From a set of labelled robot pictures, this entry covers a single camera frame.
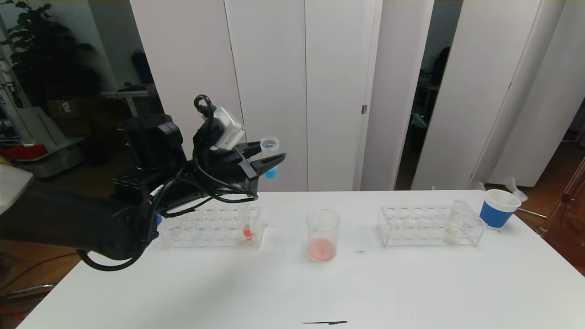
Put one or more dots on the brown cardboard box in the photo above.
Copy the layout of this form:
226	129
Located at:
61	108

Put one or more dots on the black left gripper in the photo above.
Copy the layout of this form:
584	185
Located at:
243	166

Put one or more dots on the white leaning board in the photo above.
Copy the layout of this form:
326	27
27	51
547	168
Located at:
39	128

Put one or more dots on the metal chair leg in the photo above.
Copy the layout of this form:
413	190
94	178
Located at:
27	290

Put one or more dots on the clear acrylic test tube rack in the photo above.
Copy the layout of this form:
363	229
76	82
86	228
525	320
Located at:
215	230
411	226

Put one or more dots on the white machine base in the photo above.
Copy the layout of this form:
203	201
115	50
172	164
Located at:
55	162

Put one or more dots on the white standing desk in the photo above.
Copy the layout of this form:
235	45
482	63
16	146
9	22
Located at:
132	93

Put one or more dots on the test tube with white pigment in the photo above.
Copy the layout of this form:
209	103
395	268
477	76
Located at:
454	224

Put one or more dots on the white partition foot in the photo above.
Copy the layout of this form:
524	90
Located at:
509	183
480	186

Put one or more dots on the black and silver left robot arm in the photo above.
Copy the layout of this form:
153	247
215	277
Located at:
91	219

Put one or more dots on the black backpack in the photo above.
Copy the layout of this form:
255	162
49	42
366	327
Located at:
141	66

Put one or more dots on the yellow tool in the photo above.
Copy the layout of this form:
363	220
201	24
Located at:
7	160

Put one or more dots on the clear glass beaker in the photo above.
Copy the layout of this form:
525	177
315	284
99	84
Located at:
322	237

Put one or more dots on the black bin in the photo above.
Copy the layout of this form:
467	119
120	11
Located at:
97	151

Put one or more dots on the dark green potted plant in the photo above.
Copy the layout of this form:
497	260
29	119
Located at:
45	55

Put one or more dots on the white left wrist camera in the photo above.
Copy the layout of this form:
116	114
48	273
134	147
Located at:
227	130

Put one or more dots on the test tube with red pigment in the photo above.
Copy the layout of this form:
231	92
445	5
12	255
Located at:
516	195
248	233

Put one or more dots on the test tube with blue pigment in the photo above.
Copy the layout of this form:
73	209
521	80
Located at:
270	146

